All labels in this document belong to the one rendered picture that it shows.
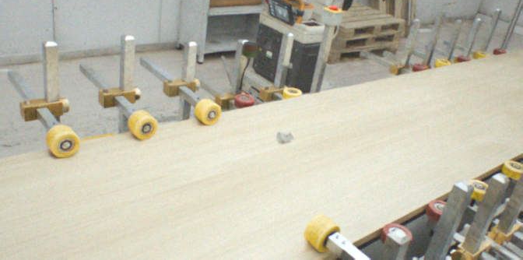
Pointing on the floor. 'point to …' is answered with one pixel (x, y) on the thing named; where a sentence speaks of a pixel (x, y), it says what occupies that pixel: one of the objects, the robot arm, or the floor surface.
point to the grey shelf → (213, 37)
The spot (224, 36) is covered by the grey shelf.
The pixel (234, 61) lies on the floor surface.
